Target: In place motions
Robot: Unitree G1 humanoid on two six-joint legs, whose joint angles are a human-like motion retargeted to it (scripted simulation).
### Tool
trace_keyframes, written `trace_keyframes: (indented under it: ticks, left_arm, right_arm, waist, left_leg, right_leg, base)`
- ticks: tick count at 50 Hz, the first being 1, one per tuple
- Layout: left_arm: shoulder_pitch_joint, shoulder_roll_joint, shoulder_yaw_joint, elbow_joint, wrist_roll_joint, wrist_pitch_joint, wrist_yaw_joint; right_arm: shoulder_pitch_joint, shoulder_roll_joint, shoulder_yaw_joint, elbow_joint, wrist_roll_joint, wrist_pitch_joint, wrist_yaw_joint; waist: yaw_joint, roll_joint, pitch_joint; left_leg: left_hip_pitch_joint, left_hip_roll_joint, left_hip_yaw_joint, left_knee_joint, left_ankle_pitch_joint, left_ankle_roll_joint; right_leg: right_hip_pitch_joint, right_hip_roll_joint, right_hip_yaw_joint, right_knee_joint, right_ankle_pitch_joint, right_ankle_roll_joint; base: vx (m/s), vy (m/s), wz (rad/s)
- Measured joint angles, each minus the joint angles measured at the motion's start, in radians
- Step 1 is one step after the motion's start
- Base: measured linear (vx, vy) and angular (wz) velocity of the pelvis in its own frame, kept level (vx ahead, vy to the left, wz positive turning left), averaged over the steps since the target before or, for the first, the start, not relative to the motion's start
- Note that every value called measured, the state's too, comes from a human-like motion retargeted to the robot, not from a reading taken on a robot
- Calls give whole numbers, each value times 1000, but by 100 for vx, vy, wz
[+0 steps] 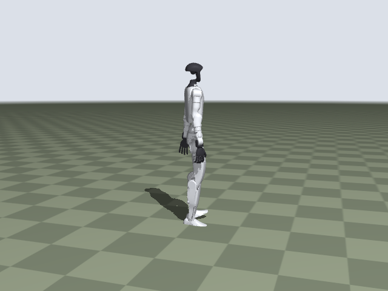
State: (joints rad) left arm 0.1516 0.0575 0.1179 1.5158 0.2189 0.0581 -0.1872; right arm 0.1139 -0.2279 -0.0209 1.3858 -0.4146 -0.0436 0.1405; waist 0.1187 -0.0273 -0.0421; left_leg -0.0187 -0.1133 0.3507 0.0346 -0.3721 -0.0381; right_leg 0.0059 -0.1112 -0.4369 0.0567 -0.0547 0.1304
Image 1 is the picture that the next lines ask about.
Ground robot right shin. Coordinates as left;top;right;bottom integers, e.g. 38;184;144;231
187;180;201;221

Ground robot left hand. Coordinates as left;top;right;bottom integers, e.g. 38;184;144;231
179;132;189;155

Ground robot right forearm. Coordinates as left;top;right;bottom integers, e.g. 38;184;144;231
192;114;203;146

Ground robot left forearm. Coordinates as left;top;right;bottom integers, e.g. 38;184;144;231
183;115;190;138

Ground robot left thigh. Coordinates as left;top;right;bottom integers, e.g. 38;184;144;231
187;153;196;180

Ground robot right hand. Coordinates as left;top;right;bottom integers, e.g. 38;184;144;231
194;140;206;163

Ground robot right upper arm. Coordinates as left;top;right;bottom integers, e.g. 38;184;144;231
191;89;202;120

